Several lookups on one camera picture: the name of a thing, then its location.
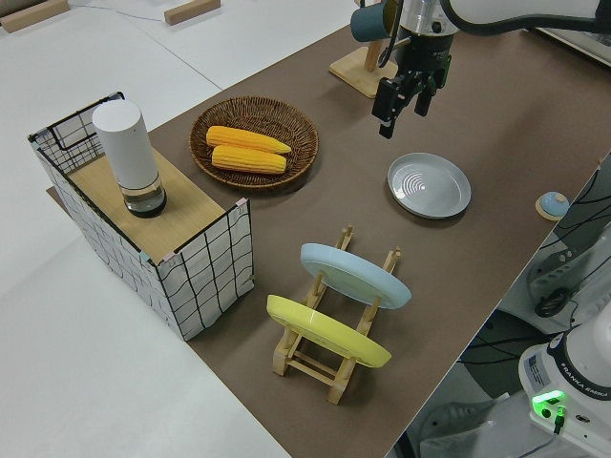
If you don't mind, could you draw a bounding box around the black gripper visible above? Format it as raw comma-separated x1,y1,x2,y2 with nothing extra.
371,31,453,139

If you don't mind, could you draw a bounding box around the gray round plate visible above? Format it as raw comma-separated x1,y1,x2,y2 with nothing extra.
386,152,473,220

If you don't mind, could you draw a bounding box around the light blue plate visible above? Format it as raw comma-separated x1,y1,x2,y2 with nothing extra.
299,242,412,311

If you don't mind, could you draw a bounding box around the yellow plate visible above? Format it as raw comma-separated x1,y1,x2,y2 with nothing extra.
265,294,393,369

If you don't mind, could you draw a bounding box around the wooden plate rack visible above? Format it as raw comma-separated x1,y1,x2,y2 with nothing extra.
271,223,403,406

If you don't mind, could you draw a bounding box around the wooden mug tree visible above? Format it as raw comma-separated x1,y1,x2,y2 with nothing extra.
327,0,400,100

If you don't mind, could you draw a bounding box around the dark teal mug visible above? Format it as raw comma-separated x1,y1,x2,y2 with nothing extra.
350,0,400,43

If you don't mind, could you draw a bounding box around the brown table mat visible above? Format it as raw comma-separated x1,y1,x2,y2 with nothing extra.
45,18,611,458

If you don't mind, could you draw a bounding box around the round wicker basket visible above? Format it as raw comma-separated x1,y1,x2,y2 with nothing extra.
189,96,320,188

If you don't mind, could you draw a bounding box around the yellow corn cob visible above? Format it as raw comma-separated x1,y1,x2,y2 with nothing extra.
210,144,287,176
205,125,292,156

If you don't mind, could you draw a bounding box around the blue call bell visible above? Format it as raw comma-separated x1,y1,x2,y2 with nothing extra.
534,190,569,222

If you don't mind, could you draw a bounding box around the wooden block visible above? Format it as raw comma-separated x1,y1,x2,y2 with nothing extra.
163,0,221,26
0,0,37,33

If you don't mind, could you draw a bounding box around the wooden shelf board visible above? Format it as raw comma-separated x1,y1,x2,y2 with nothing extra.
66,150,225,263

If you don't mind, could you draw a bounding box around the white grid-pattern cloth cover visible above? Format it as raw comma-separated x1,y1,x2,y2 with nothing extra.
35,142,254,343

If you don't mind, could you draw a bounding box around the white cylindrical humidifier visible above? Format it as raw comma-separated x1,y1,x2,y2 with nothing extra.
92,98,168,219

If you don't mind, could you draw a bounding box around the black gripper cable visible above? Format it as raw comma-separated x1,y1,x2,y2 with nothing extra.
379,0,405,68

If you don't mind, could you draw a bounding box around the wire basket with wooden lid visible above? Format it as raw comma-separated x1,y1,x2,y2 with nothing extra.
27,90,254,343

